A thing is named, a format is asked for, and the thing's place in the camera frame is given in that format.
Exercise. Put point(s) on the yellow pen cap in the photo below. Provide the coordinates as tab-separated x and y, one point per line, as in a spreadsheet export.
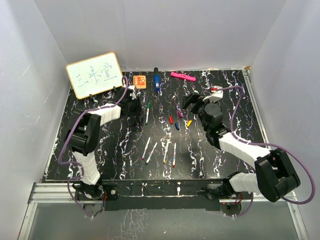
189	123

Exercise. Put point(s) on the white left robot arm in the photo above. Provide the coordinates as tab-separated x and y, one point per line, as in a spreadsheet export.
85	138

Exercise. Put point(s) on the blue pen cap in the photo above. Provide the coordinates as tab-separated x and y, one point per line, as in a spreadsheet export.
177	126

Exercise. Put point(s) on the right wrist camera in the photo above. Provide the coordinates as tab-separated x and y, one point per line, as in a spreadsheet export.
216	94

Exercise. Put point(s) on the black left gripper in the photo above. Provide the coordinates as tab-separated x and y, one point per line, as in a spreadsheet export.
138	111

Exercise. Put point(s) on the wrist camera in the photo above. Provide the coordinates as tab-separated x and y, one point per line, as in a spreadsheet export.
131	92
216	94

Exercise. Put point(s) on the yellow marker pen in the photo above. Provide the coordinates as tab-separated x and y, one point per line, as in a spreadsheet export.
166	151

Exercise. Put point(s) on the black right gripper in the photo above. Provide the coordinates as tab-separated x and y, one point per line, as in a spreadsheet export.
193	99

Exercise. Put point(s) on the pink plastic clip bar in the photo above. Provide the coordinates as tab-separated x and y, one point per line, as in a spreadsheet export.
183	76

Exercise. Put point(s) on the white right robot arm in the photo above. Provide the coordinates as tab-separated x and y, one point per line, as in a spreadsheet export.
274	175

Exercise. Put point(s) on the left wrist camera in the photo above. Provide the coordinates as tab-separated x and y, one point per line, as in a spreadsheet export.
131	92

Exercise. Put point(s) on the purple marker pen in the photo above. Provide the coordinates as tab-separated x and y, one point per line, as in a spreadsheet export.
146	147

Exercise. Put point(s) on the red pen cap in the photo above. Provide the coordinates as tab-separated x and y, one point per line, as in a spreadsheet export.
171	120

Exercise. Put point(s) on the small yellow-framed whiteboard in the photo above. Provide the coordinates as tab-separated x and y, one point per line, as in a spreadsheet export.
94	75

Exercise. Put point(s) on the green marker pen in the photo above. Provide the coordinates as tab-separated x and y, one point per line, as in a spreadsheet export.
147	113

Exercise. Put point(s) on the blue marker pen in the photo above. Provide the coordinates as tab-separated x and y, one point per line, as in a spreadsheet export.
151	153

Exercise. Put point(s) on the purple pen cap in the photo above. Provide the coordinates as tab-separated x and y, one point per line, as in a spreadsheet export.
180	114

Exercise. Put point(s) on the blue stapler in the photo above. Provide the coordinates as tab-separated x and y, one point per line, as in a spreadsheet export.
156	80

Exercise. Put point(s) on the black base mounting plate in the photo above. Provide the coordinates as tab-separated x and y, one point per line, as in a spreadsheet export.
171	194

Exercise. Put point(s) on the small orange notebook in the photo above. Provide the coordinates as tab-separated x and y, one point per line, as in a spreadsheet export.
139	81

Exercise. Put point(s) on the red marker pen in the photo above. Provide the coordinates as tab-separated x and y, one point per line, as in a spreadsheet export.
174	155

